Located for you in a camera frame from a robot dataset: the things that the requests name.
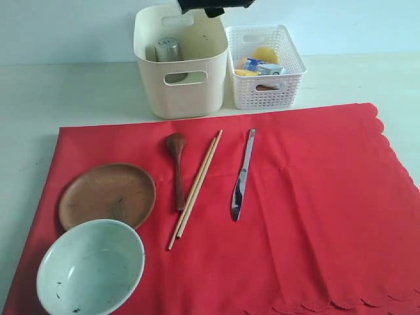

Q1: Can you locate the pale green bowl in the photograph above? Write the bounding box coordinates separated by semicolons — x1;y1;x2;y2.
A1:
36;219;145;314

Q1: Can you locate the orange fried food piece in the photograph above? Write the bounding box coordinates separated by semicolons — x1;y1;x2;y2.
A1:
255;85;280;91

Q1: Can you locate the brown wooden plate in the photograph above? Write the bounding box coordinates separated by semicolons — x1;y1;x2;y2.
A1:
58;163;156;231

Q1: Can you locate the wooden chopstick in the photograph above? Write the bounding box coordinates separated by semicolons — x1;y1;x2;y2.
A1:
177;130;223;238
167;138;216;251

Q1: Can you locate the large cream plastic bin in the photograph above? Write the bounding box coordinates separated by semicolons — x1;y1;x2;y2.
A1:
133;4;228;119

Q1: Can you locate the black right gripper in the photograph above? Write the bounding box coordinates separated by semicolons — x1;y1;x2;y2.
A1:
177;0;255;18

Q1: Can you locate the brown wooden spoon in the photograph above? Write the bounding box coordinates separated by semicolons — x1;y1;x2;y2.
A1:
165;133;186;212

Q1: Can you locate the red table cloth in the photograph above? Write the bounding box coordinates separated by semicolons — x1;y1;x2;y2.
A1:
3;103;419;314

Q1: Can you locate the stainless steel cup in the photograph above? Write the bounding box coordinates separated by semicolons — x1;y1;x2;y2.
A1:
145;37;190;83

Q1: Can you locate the white perforated plastic basket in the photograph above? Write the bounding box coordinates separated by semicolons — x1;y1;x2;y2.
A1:
226;24;306;110

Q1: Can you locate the silver table knife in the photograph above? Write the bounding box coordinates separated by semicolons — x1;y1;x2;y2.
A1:
231;129;256;222

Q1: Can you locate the yellow cheese wedge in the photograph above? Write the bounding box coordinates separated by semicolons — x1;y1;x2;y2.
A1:
235;69;259;77

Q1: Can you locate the yellow lemon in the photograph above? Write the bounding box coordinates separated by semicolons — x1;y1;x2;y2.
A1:
252;47;279;64

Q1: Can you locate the brown egg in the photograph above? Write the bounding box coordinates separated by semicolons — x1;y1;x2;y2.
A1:
235;58;247;70

